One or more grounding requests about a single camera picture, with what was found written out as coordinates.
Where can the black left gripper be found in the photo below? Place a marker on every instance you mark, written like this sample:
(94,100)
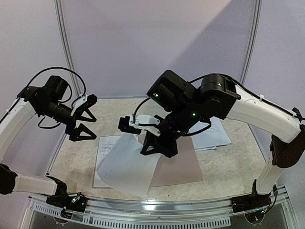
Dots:
(74,131)

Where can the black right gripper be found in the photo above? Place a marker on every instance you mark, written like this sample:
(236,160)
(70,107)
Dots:
(161,131)

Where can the printed white top sheet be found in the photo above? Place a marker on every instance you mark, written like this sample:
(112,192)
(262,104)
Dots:
(106,143)

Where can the printed white sheet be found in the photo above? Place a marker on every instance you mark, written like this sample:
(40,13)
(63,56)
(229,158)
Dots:
(125,169)
(106,143)

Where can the pink paper folder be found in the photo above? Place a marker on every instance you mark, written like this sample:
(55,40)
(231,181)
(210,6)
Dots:
(181,169)

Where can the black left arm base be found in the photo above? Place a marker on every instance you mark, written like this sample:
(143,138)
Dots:
(70,201)

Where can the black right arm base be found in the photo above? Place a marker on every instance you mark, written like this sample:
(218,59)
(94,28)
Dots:
(251,201)

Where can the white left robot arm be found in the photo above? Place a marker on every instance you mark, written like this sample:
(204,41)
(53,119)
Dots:
(45,101)

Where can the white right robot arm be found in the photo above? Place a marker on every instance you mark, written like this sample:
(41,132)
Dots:
(221,96)

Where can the white paper stack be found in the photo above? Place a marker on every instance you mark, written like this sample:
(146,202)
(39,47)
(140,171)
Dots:
(212,137)

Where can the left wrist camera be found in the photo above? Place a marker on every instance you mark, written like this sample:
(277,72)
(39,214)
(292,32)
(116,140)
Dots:
(83,103)

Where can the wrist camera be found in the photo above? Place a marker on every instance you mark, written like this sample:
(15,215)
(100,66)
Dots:
(134,125)
(83,103)

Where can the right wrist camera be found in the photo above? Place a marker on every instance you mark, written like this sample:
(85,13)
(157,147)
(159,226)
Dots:
(134,125)

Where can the aluminium front rail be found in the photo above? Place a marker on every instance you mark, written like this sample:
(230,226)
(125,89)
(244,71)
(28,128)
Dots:
(126,214)

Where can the aluminium frame left post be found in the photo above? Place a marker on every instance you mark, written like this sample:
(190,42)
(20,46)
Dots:
(65,44)

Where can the aluminium frame post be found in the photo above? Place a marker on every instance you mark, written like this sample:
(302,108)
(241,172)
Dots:
(251,40)
(65,44)

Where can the aluminium frame right post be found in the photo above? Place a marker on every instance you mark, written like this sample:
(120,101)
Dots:
(251,40)

